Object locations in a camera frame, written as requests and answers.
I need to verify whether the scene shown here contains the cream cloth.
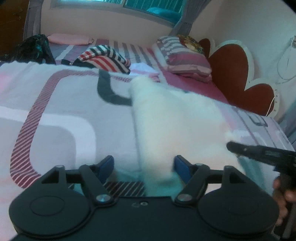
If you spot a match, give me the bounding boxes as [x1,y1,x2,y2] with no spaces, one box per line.
[130,76,240,197]

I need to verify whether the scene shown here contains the person's right hand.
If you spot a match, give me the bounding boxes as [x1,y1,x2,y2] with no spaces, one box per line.
[273,177,295,226]

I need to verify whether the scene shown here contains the patterned pink grey bedsheet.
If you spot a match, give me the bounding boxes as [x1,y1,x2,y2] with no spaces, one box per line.
[0,37,295,241]

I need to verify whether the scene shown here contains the red white scalloped headboard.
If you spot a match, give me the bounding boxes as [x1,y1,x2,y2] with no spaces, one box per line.
[199,38,280,118]

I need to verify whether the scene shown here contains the white folded cloth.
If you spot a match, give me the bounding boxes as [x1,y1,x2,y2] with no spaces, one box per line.
[129,63,159,77]

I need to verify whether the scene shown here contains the striped red black white garment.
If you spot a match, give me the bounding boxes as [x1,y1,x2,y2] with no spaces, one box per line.
[61,45,131,74]

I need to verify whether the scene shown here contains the striped pink grey pillow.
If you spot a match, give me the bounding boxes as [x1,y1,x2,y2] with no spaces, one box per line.
[152,36,212,83]

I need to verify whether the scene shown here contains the colourful printed cushion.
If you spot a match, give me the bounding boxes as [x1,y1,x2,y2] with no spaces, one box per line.
[177,35,204,54]

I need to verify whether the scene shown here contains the pink folded cloth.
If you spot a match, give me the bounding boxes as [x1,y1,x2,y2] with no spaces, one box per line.
[47,34,94,45]

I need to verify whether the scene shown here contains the dark green black garment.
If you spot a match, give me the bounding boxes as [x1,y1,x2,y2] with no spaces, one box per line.
[8,34,56,65]

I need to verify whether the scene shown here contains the grey left curtain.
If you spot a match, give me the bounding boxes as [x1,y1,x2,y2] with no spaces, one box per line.
[23,0,44,40]

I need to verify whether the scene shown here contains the grey curtain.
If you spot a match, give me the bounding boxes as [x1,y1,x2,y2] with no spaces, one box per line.
[169,0,211,36]
[23,0,44,40]

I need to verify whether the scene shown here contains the grey right curtain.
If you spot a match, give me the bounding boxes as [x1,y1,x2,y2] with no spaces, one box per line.
[169,0,211,36]

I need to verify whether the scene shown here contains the brown wooden door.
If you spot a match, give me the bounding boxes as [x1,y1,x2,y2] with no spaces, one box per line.
[0,0,29,55]

